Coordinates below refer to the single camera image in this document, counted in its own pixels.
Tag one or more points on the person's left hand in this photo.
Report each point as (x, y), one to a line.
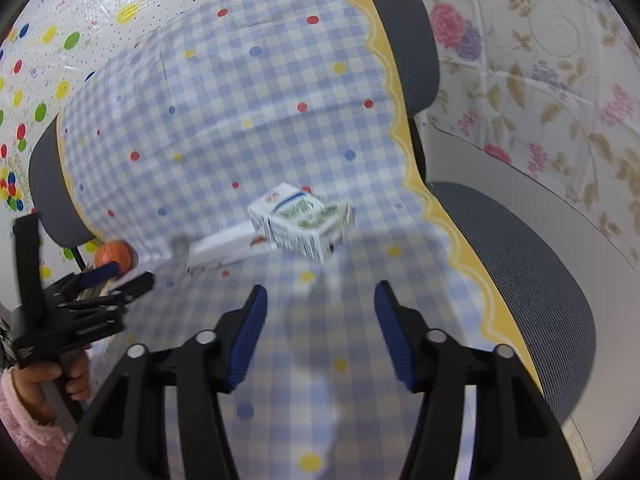
(37, 375)

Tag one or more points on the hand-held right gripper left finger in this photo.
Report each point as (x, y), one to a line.
(247, 340)

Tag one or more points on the blue checkered dotted cloth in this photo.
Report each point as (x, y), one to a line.
(225, 110)

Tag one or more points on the grey office chair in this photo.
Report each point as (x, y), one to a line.
(525, 270)

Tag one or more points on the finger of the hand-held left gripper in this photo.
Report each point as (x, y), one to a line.
(100, 274)
(135, 285)

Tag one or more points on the person's left forearm pink sleeve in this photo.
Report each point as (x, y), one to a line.
(25, 440)

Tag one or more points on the red and white box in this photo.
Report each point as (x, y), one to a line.
(225, 250)

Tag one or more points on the polka dot wall sheet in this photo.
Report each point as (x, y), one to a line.
(60, 20)

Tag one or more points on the red apple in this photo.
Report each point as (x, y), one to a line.
(112, 255)

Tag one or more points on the floral wall sheet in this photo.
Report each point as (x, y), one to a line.
(550, 85)

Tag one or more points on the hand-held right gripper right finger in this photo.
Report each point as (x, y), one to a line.
(395, 335)

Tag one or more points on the white milk carton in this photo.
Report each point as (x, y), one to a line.
(295, 230)

